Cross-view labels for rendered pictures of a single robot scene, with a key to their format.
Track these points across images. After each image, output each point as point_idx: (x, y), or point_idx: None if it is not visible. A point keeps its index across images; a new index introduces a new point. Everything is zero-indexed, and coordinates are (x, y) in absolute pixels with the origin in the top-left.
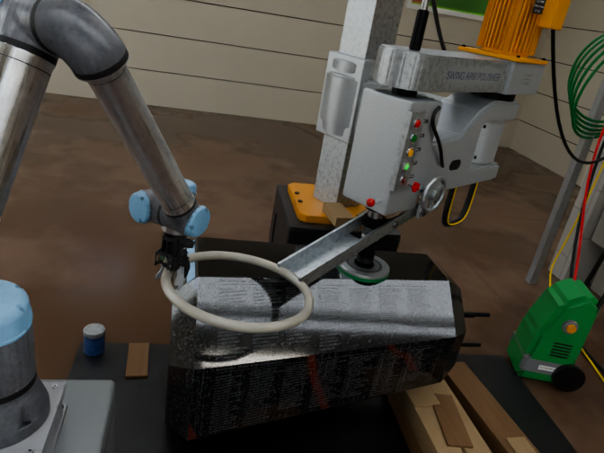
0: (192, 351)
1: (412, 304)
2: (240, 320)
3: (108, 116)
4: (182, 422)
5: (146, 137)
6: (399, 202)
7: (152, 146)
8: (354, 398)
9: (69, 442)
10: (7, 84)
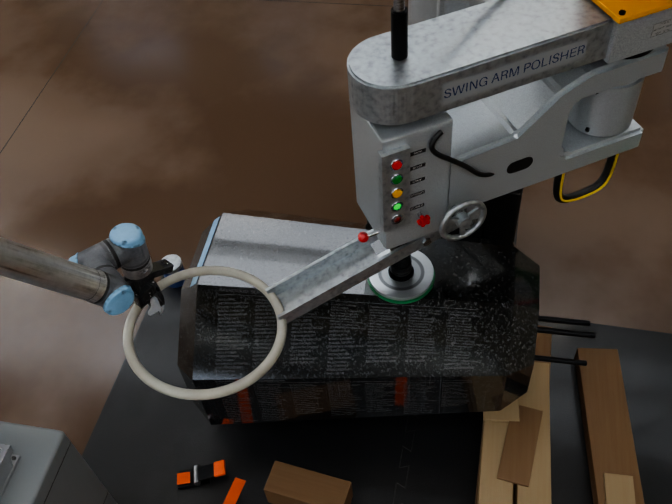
0: (192, 361)
1: (452, 330)
2: (240, 334)
3: None
4: (202, 410)
5: (14, 275)
6: (408, 233)
7: (26, 277)
8: (385, 413)
9: (12, 493)
10: None
